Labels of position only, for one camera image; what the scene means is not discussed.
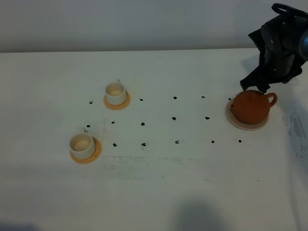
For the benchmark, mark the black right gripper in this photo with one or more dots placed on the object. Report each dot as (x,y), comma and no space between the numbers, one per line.
(286,40)

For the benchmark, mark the brown clay teapot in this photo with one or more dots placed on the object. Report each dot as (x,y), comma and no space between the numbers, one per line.
(252,107)

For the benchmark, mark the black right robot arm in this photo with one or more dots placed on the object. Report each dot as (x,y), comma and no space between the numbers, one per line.
(283,46)

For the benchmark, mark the cream round teapot coaster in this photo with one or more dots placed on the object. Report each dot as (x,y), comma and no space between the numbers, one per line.
(237,123)

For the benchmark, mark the far white teacup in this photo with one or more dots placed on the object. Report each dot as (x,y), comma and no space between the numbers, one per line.
(115,93)

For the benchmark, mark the white teacup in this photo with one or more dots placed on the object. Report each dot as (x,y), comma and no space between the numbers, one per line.
(82,145)
(115,93)

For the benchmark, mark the far orange coaster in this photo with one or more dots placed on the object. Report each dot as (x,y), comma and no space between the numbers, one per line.
(118,106)

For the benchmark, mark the orange coaster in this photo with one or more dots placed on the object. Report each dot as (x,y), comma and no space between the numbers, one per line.
(118,106)
(93,157)

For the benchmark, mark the near orange coaster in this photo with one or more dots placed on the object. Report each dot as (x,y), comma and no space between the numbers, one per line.
(93,157)

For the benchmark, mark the near white teacup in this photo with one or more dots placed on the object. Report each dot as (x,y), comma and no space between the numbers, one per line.
(82,145)

